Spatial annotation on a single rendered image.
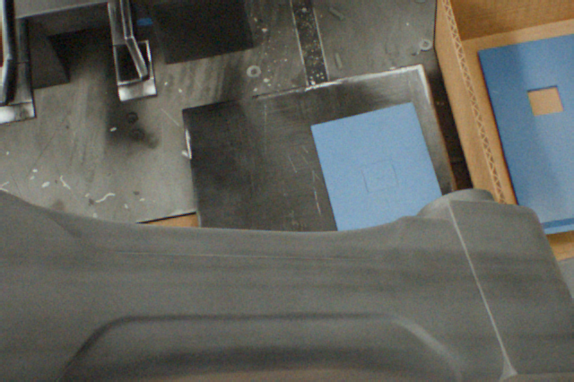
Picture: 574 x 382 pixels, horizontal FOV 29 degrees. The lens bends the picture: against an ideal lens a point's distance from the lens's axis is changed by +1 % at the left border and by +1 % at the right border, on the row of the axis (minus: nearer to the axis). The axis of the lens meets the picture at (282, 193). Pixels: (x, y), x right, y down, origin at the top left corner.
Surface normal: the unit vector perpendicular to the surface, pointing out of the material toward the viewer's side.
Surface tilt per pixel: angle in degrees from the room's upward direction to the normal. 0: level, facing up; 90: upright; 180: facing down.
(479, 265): 38
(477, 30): 90
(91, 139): 0
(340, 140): 0
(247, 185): 0
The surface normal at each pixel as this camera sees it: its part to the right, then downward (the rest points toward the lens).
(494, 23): 0.16, 0.88
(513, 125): -0.09, -0.43
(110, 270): 0.52, -0.51
